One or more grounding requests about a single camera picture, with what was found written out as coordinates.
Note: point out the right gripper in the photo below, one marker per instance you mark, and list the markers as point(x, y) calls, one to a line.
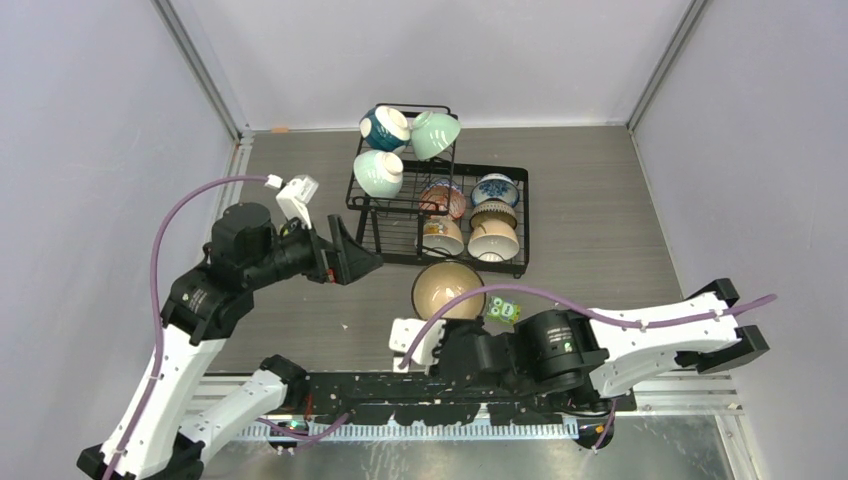
point(450, 326)

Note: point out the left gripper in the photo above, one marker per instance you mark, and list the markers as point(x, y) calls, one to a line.
point(352, 259)

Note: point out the teal bowl tan interior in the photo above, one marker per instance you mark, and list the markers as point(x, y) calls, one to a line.
point(437, 284)

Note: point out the mint green bowl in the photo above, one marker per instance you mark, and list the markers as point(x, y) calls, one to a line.
point(432, 133)

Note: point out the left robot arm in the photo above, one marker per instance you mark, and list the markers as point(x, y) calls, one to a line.
point(157, 438)

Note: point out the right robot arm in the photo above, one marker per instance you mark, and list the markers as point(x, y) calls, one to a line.
point(588, 355)

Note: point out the green owl block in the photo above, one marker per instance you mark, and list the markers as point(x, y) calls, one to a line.
point(502, 310)

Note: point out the pale mint bowl front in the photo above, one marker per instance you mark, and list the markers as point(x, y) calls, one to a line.
point(379, 173)

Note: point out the cream bowl left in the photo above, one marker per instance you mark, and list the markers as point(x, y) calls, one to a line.
point(441, 237)

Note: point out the cream bowl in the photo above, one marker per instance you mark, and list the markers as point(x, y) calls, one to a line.
point(493, 241)
point(441, 237)

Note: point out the red patterned bowl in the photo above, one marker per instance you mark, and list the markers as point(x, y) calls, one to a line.
point(444, 199)

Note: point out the cream bowl right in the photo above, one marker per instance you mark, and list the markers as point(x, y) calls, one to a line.
point(493, 241)

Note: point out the dark teal bowl white foot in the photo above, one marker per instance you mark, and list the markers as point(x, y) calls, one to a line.
point(385, 128)

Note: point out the brown rimmed stacked bowl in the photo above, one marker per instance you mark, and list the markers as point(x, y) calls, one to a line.
point(493, 209)

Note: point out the blue white patterned bowl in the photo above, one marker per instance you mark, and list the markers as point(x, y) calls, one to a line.
point(495, 186)

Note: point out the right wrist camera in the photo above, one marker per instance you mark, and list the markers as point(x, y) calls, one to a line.
point(404, 331)

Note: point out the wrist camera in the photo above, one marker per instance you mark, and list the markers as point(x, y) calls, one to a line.
point(293, 196)
point(404, 331)

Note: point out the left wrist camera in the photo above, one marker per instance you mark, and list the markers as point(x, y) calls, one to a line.
point(293, 196)

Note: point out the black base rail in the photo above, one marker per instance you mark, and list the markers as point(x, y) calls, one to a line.
point(374, 398)

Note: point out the black wire dish rack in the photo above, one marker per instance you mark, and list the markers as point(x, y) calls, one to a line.
point(393, 227)

